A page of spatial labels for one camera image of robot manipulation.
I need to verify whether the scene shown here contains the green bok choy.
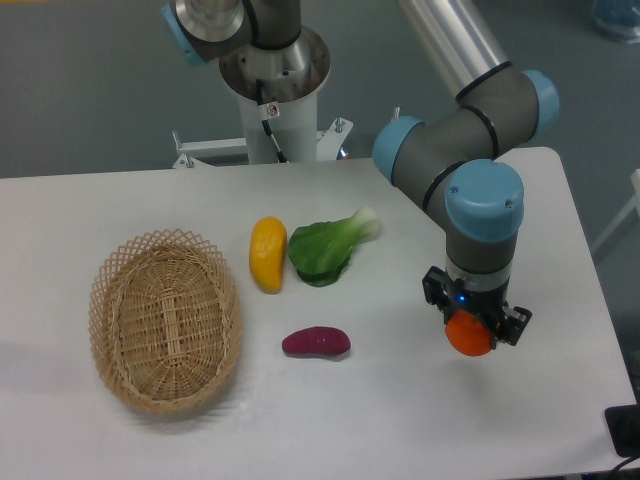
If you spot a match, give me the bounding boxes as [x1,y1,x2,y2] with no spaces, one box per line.
[288,206,380,287]

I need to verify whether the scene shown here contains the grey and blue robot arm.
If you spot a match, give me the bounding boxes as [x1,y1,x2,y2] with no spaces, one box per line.
[162,1,559,354]

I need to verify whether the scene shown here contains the blue object in bag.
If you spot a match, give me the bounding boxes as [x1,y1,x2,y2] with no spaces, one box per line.
[591,0,639,44]

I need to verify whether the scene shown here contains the white frame at right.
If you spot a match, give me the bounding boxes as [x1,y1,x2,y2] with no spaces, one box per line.
[590,169,639,262]

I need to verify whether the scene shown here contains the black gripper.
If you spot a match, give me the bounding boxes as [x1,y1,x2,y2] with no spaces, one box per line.
[422,266,532,349]

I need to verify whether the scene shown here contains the yellow mango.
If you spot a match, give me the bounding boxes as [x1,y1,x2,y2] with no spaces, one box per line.
[249,216,288,294]

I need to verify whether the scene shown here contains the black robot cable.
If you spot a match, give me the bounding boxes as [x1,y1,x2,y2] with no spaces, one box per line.
[254,78,291,164]

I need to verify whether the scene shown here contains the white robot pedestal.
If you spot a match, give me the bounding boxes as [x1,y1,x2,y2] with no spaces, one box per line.
[171,24,406,169]

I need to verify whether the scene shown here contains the woven wicker basket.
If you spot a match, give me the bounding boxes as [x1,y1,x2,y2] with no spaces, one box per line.
[88,229,243,415]

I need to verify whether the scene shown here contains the purple sweet potato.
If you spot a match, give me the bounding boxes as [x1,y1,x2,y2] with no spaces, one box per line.
[281,326,352,357]

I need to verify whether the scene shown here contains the orange fruit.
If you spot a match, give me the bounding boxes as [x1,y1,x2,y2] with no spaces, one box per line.
[445,309,492,357]

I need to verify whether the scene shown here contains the black device at table edge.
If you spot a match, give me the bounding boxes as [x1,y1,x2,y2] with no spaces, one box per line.
[604,405,639,457]

